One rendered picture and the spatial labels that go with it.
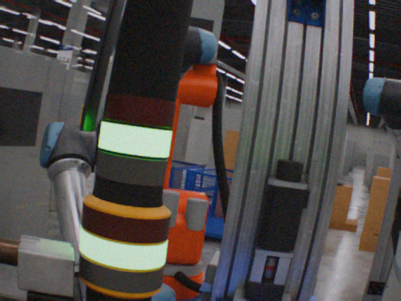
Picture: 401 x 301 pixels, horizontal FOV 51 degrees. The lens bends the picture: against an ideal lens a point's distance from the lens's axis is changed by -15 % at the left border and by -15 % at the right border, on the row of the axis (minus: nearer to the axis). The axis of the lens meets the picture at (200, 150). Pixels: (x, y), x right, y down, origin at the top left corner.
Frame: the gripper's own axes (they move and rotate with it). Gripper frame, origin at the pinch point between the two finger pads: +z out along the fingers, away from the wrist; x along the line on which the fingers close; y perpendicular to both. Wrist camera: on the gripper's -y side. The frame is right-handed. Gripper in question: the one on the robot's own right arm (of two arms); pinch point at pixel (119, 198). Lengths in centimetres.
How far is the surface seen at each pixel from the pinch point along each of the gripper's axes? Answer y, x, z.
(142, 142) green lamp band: -52, -26, -13
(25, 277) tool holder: -55, -22, -6
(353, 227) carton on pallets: 856, -88, 139
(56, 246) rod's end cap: -53, -22, -7
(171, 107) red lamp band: -51, -27, -14
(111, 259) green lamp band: -53, -25, -7
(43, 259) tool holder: -54, -22, -7
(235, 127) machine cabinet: 997, 222, -17
